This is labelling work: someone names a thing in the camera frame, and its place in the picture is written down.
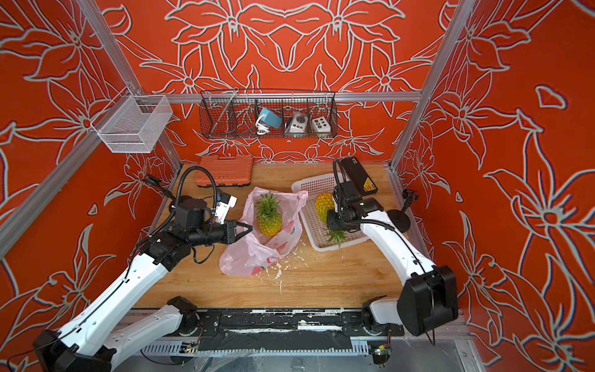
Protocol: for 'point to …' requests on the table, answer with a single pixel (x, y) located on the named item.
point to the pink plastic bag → (250, 255)
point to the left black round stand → (155, 181)
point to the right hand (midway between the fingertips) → (327, 221)
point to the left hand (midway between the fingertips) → (252, 227)
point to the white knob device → (297, 125)
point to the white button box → (321, 127)
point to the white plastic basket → (316, 187)
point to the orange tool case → (228, 170)
